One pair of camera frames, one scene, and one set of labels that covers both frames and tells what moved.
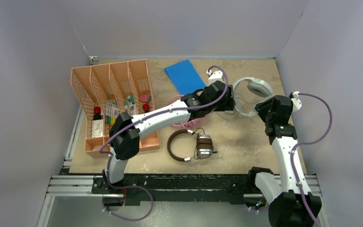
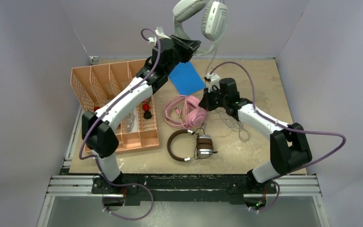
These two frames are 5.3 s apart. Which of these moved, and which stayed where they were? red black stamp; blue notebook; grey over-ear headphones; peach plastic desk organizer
Moved: grey over-ear headphones
Stayed: red black stamp; blue notebook; peach plastic desk organizer
